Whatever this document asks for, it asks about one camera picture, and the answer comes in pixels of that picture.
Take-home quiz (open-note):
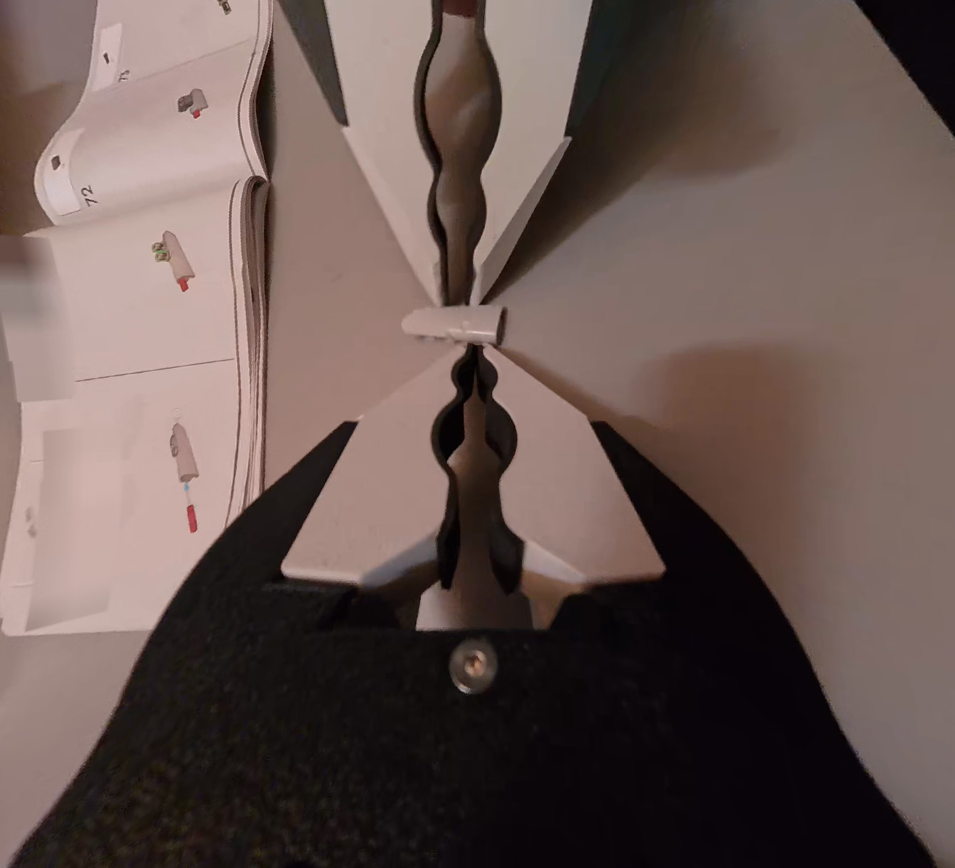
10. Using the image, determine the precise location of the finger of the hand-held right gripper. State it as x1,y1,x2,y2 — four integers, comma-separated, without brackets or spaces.
469,0,613,308
307,0,456,306

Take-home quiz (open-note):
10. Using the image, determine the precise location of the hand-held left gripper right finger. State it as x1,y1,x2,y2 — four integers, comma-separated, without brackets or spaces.
475,346,667,595

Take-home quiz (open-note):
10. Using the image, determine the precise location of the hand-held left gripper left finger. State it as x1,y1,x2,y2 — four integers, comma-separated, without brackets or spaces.
281,346,478,595

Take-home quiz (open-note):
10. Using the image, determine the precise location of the grey toy connector piece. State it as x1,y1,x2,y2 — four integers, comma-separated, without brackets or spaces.
401,307,508,347

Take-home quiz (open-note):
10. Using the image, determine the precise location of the open instruction booklet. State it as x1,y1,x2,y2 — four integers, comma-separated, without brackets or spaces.
0,0,273,638

